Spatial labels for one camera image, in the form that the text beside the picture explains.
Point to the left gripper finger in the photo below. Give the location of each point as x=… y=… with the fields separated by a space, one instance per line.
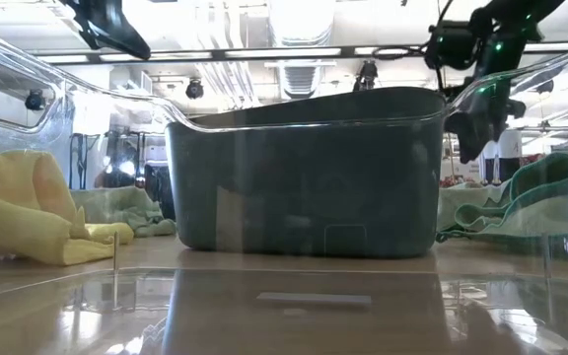
x=116 y=29
x=81 y=22

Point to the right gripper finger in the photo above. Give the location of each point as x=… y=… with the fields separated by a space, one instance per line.
x=471 y=138

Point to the green towel with teal edging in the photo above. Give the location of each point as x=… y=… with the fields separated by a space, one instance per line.
x=535 y=207

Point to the light green microfiber towel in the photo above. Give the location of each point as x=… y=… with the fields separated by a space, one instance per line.
x=121 y=207

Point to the yellow microfiber towel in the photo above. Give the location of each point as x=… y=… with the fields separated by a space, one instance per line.
x=111 y=232
x=13 y=217

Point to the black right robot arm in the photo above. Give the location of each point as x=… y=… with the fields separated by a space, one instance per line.
x=501 y=24

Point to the white cylinder with black base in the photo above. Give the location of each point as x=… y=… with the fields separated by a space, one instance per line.
x=508 y=155

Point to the dark blue-green plastic basket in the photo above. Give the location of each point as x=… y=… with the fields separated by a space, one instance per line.
x=304 y=182

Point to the blue-black ceiling camera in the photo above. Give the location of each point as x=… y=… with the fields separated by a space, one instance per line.
x=34 y=100

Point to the black dome ceiling camera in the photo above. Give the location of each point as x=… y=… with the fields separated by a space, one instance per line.
x=194 y=89

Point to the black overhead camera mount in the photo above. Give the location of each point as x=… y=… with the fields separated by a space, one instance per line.
x=367 y=74

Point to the silver ceiling air duct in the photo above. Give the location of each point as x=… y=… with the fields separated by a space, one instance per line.
x=301 y=44

